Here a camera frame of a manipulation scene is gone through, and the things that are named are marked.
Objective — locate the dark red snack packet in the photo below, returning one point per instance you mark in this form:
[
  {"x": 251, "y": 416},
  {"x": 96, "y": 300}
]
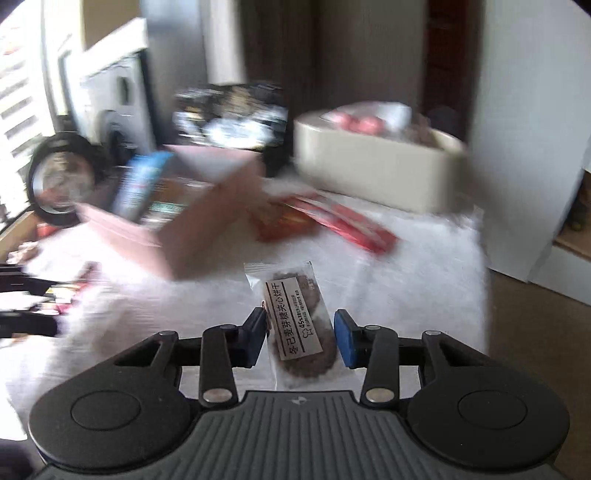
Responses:
[{"x": 76, "y": 288}]

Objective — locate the brown snack packet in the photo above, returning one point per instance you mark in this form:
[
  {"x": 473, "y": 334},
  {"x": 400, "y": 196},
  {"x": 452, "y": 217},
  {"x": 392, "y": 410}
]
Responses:
[{"x": 420, "y": 131}]

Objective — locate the cream oval container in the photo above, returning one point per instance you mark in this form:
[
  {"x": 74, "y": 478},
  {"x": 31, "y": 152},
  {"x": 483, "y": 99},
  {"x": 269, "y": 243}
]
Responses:
[{"x": 378, "y": 170}]

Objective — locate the white snack packet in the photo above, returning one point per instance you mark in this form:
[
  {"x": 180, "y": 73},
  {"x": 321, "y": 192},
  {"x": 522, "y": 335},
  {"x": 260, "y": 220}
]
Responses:
[{"x": 395, "y": 114}]

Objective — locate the white window shutter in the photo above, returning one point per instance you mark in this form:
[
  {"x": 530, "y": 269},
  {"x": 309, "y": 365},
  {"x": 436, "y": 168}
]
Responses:
[{"x": 23, "y": 101}]

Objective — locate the black printed bag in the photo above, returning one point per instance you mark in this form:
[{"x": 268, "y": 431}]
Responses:
[{"x": 231, "y": 115}]

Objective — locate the white appliance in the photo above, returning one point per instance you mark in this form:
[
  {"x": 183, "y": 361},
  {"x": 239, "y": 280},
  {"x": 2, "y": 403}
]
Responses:
[{"x": 124, "y": 101}]

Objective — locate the pink cardboard box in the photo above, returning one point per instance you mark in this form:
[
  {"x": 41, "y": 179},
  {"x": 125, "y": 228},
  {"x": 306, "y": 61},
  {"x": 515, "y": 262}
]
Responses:
[{"x": 203, "y": 230}]

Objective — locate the round black-rimmed mirror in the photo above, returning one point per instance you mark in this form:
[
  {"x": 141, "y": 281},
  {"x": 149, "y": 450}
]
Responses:
[{"x": 62, "y": 177}]

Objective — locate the white fluffy blanket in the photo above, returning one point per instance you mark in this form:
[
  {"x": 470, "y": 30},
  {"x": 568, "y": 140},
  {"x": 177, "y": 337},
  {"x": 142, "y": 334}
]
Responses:
[{"x": 415, "y": 295}]

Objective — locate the clear packet of brown cookie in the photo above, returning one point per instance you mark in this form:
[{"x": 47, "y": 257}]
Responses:
[{"x": 295, "y": 323}]

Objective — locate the grey curtain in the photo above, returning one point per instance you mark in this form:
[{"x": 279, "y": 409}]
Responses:
[{"x": 281, "y": 41}]

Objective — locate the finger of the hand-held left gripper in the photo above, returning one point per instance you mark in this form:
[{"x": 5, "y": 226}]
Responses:
[
  {"x": 27, "y": 325},
  {"x": 23, "y": 279}
]

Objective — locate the white cabinet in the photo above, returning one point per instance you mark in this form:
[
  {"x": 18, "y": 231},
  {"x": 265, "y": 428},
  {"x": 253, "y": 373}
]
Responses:
[{"x": 521, "y": 138}]

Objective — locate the red snack box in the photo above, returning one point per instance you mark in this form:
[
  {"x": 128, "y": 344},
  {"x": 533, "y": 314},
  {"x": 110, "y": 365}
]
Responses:
[{"x": 351, "y": 221}]

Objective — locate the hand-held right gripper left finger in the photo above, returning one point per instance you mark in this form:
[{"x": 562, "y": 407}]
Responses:
[{"x": 256, "y": 339}]

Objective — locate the blue snack box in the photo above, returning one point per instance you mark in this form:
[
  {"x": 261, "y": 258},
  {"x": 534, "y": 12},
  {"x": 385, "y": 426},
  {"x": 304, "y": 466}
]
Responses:
[{"x": 141, "y": 184}]

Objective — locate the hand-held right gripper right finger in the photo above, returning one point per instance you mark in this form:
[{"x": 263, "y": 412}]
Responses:
[{"x": 346, "y": 340}]

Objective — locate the pink wrapped snacks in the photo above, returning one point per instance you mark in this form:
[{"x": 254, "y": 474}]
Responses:
[{"x": 358, "y": 122}]

